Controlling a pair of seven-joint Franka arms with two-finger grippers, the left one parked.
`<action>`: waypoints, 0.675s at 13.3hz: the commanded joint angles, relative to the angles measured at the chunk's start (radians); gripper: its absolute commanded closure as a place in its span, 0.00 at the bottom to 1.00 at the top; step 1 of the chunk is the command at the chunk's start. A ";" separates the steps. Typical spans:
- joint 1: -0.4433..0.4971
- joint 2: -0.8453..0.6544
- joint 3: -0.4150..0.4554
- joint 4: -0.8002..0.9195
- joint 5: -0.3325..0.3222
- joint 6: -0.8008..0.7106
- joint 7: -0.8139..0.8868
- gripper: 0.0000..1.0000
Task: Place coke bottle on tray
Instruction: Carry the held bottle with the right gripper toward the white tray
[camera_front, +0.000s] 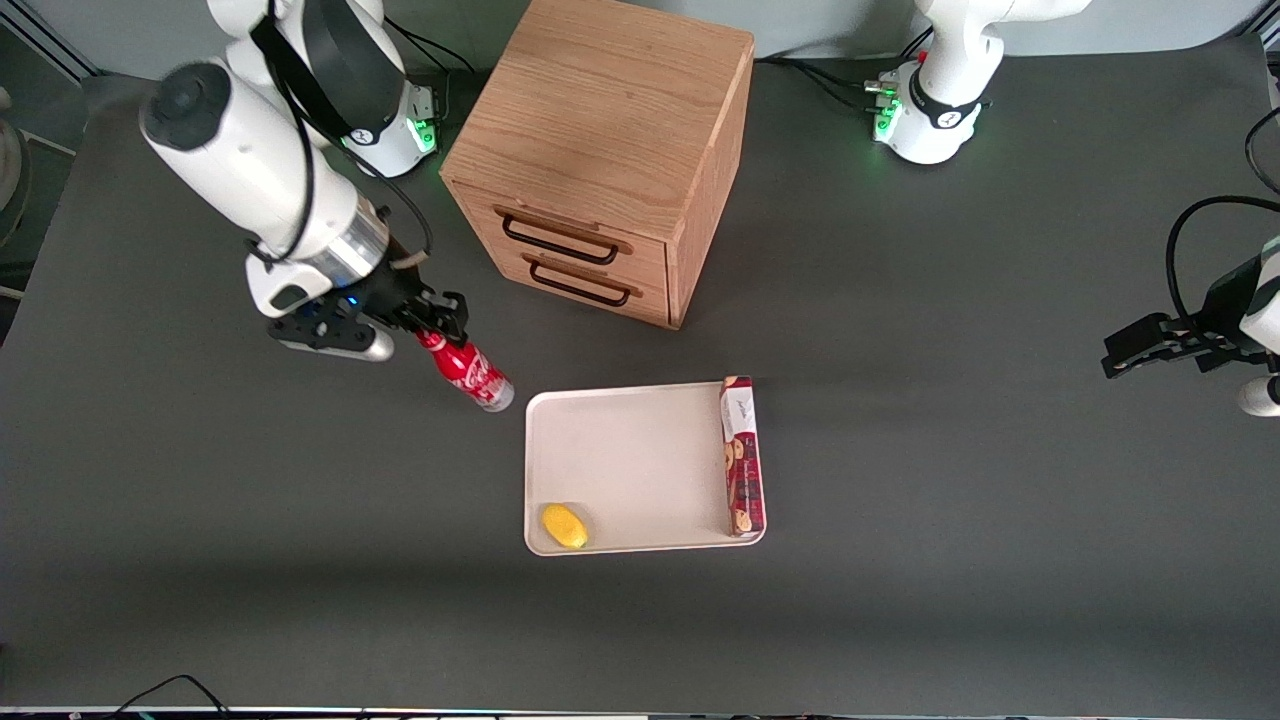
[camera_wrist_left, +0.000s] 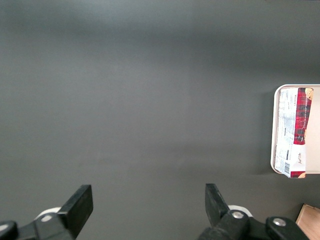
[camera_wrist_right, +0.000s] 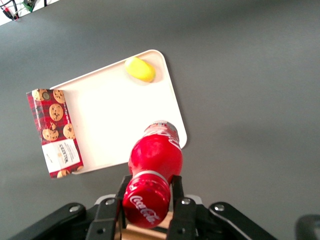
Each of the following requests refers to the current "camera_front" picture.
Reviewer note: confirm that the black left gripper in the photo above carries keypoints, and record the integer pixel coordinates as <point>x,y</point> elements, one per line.
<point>1222,303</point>

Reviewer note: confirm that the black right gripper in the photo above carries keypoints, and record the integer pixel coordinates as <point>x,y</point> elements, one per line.
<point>393,291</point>

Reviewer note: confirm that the red coke bottle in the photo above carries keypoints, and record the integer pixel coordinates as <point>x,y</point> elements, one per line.
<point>470,372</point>

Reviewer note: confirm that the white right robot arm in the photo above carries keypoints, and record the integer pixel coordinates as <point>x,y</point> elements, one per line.
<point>240,160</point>

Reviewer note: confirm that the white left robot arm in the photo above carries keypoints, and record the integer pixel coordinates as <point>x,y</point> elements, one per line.
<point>945,70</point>

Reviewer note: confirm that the white plastic tray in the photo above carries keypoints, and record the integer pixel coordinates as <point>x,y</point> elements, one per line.
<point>640,470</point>

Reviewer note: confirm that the dark grey table mat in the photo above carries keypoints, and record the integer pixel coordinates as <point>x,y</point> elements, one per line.
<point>300,500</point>

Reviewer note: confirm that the yellow lemon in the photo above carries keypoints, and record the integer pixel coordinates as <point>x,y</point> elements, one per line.
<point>564,526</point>

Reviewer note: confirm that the wooden drawer cabinet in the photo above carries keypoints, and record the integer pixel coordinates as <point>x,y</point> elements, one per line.
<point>600,100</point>

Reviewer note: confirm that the red cookie box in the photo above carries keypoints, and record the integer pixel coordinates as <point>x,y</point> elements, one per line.
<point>742,470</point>

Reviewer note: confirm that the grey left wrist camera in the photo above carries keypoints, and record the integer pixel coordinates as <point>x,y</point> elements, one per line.
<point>1260,396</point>

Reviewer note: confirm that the aluminium frame rail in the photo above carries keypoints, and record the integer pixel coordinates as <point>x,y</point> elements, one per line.
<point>55,50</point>

